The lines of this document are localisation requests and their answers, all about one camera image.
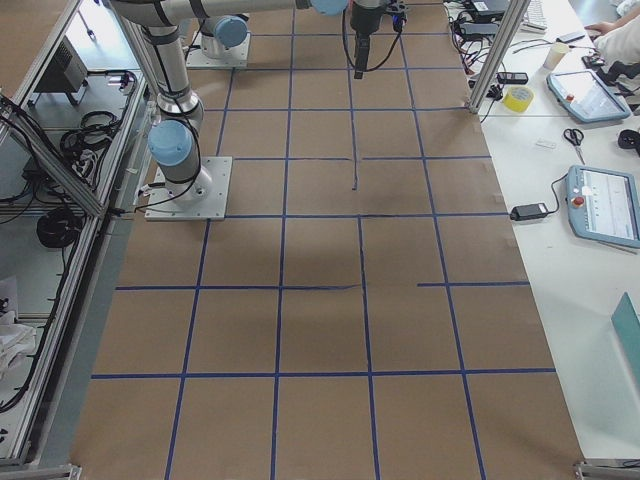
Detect black power adapter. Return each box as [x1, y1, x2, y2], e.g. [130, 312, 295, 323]
[463, 0, 509, 16]

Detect coiled black cables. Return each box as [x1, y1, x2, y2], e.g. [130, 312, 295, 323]
[35, 207, 84, 251]

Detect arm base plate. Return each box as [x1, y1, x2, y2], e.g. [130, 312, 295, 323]
[186, 33, 251, 70]
[144, 156, 233, 222]

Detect black power brick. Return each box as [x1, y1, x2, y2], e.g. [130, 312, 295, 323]
[509, 202, 551, 222]

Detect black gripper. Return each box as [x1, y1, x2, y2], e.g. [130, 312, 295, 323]
[350, 0, 383, 80]

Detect grey equipment box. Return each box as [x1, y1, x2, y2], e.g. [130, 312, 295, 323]
[34, 36, 88, 94]

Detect upper teach pendant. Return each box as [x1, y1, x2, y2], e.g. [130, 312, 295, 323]
[546, 70, 631, 123]

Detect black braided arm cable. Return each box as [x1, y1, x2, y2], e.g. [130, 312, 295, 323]
[340, 0, 407, 74]

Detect black scissors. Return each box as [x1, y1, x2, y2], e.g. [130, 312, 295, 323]
[563, 128, 585, 165]

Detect teach pendant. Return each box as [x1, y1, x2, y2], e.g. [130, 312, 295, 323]
[546, 70, 631, 123]
[566, 165, 639, 249]

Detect teal folder corner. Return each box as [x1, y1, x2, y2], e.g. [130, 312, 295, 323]
[611, 292, 640, 380]

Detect lower teach pendant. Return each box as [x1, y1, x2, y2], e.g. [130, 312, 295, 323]
[566, 165, 639, 249]

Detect aluminium corner post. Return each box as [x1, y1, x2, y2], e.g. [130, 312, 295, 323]
[466, 0, 530, 114]

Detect person hand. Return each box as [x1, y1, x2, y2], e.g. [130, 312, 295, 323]
[584, 21, 618, 39]

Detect yellow tape roll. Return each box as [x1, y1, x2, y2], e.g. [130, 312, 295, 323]
[503, 85, 535, 113]

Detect white paper cup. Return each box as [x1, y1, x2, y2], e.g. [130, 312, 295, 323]
[543, 42, 571, 71]

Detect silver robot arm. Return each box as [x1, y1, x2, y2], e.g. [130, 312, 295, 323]
[143, 14, 250, 198]
[111, 0, 389, 117]

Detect aluminium side frame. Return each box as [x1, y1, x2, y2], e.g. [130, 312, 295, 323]
[1, 1, 148, 479]

